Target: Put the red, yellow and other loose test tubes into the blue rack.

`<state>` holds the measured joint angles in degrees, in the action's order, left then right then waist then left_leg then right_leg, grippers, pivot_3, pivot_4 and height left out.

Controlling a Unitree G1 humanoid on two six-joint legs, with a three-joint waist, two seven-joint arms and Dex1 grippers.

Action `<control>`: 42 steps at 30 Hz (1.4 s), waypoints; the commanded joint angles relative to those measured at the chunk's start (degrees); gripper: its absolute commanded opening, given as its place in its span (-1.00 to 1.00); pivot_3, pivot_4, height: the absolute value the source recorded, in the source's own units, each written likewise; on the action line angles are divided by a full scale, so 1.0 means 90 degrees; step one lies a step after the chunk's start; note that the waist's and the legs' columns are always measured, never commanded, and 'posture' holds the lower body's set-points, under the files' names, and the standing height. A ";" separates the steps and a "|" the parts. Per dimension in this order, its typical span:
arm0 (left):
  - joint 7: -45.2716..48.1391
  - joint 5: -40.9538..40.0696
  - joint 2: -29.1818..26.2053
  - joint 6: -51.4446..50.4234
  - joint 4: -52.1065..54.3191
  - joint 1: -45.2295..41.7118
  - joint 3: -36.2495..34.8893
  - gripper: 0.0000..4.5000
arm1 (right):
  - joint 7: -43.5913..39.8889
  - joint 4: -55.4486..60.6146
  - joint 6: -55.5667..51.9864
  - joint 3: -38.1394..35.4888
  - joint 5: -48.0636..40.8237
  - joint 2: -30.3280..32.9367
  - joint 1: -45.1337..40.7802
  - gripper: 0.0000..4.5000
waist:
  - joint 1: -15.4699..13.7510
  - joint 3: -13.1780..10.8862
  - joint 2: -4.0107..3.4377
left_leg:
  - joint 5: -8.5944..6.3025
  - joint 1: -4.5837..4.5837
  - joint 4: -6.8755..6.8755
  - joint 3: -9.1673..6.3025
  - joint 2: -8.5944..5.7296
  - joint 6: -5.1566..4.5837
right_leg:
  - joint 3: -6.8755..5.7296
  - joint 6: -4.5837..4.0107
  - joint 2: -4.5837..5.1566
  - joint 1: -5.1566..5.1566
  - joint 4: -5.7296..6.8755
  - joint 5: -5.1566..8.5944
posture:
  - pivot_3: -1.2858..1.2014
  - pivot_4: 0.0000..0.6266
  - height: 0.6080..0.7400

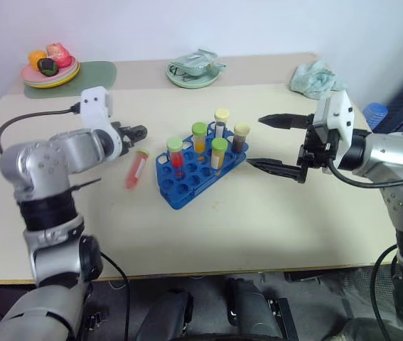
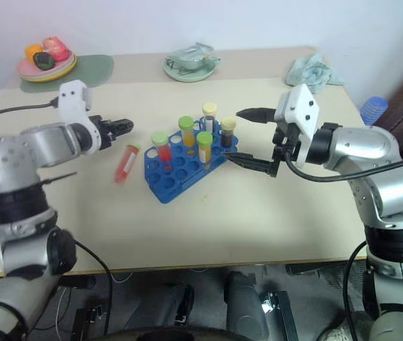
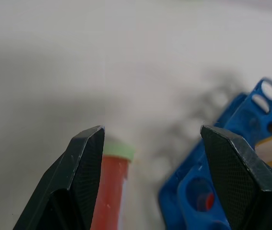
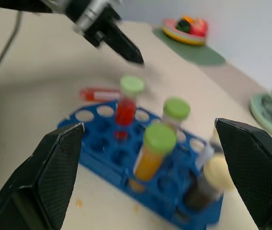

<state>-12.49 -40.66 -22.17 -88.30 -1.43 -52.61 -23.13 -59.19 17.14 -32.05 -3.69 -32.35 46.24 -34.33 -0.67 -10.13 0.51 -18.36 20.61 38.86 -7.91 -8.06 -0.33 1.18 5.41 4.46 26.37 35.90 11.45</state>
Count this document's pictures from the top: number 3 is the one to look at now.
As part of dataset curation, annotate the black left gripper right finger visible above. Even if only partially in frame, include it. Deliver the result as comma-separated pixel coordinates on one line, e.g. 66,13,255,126
200,125,272,230

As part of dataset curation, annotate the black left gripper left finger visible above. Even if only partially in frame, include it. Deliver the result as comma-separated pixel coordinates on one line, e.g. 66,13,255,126
12,125,106,230

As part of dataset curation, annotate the red test tube green cap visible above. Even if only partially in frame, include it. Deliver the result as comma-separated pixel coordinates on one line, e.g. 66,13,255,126
90,141,136,230

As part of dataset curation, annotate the blue test tube rack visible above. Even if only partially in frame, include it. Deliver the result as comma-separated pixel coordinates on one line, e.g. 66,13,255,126
158,77,272,230

